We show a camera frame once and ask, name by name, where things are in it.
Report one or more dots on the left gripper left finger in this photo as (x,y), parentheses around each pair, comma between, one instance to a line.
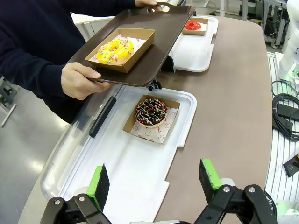
(74,210)

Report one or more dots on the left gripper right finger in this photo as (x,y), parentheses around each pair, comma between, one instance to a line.
(236,207)

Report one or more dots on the yellow glazed sprinkle donut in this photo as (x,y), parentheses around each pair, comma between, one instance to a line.
(105,51)

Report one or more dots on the brown cardboard donut box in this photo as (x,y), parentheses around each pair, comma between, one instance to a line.
(140,49)
(130,127)
(203,21)

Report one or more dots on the white printed paper liner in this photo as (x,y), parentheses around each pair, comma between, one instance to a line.
(203,28)
(137,40)
(161,133)

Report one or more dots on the dark brown serving tray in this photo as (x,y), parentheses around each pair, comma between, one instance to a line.
(158,35)

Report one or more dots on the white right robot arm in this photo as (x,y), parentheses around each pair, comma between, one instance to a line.
(289,42)

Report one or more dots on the person's right forearm dark sleeve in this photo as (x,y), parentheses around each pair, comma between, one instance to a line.
(30,67)

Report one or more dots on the chocolate donut rainbow sprinkles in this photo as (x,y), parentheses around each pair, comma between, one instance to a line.
(143,115)

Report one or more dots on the red glazed donut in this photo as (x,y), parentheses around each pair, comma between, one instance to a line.
(192,25)

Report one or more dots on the person's torso dark sweater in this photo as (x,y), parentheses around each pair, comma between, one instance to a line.
(46,21)

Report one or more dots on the person's right hand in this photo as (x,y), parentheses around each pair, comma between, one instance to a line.
(77,84)

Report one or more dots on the person's left hand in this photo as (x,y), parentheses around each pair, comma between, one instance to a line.
(144,2)

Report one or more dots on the white tray base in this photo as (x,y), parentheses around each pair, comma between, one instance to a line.
(194,53)
(130,168)

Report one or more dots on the black flat mounting plate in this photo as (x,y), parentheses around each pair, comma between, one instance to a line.
(283,116)

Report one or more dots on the white desk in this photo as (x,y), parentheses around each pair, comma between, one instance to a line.
(93,25)

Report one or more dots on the aluminium profile rack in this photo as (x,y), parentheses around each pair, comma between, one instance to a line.
(268,21)

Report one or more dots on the ribbed aluminium base plate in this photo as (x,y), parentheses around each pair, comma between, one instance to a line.
(278,163)

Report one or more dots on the grey metal cart frame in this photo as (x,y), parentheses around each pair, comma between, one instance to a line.
(7,98)

